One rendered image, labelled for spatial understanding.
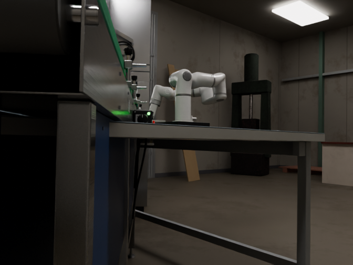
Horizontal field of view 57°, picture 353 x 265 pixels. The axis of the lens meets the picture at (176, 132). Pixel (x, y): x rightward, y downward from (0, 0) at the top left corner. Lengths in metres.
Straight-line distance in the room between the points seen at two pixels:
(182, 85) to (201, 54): 5.23
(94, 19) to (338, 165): 5.95
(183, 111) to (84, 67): 1.54
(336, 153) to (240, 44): 3.52
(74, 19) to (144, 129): 0.46
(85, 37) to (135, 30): 2.80
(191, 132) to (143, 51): 2.26
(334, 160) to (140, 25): 4.25
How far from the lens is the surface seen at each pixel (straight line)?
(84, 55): 0.34
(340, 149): 6.15
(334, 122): 8.61
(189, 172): 5.65
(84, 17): 0.35
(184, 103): 1.87
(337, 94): 8.65
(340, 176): 6.18
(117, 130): 0.73
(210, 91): 2.17
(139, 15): 3.18
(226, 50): 7.73
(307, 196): 1.48
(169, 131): 0.81
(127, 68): 1.09
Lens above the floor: 0.71
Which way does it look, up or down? 1 degrees up
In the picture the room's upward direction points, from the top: 1 degrees clockwise
